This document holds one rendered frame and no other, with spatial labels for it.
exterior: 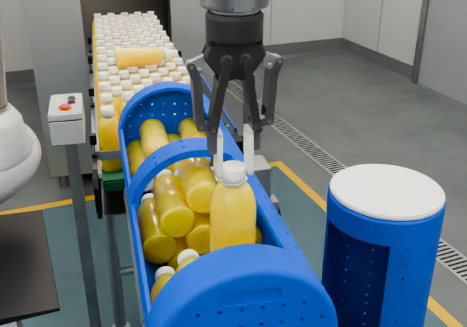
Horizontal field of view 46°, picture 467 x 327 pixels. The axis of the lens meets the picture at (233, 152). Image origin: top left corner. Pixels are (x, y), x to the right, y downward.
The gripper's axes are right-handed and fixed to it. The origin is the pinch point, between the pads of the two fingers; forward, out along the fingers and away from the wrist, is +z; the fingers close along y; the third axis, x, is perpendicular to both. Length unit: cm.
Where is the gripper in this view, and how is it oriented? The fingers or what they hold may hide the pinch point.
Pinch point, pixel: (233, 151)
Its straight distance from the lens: 79.7
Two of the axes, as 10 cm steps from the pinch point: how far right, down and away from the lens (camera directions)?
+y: 9.7, -1.0, 2.2
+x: -2.4, -4.2, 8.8
